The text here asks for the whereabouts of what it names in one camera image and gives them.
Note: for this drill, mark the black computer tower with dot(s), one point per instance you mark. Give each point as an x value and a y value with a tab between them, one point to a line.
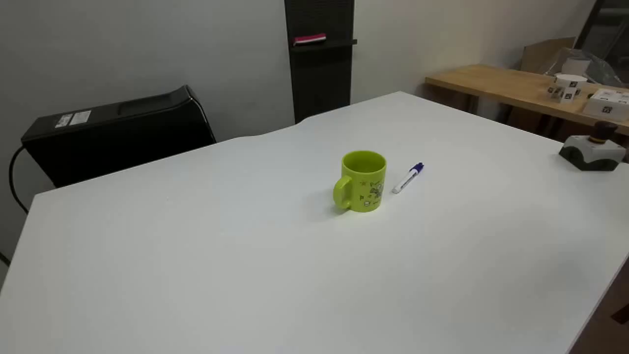
119	140

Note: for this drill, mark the white box with markers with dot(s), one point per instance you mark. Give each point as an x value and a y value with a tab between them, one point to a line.
610	104

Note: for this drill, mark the brown cardboard box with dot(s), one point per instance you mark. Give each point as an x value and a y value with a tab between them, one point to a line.
541	55

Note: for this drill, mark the dark metal frame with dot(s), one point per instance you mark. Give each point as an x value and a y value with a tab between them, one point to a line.
612	29

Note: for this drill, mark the green cup with print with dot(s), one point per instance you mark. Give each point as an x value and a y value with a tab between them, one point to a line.
364	185

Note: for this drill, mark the black and white device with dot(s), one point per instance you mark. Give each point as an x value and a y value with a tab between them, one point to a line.
592	153

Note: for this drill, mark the pink flat item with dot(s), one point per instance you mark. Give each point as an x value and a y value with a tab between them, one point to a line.
309	39

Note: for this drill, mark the small white marker cube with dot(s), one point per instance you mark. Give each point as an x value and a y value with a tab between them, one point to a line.
567	86

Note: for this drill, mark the wooden side table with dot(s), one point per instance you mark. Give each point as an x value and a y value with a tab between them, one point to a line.
498	81

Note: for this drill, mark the white pen with blue cap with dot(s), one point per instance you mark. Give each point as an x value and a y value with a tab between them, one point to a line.
408	177

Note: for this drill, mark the clear plastic bag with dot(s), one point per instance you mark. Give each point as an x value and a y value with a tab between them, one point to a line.
577	61

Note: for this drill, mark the tall black shelf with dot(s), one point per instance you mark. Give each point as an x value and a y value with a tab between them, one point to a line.
321	79

